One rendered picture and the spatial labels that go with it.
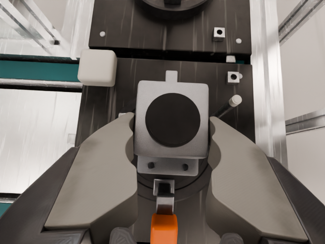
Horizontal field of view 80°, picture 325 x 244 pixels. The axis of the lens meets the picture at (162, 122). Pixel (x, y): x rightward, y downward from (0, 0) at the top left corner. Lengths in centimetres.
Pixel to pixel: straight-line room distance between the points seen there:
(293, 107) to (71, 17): 43
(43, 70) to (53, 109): 6
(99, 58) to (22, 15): 9
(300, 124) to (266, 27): 16
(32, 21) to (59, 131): 16
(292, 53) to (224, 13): 21
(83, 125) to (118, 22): 16
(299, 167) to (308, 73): 19
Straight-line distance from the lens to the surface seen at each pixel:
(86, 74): 28
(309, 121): 33
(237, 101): 17
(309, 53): 53
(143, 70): 29
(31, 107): 39
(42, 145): 36
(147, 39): 31
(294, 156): 44
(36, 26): 32
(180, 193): 24
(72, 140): 29
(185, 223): 27
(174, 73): 17
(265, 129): 31
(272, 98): 32
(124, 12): 34
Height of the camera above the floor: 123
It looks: 79 degrees down
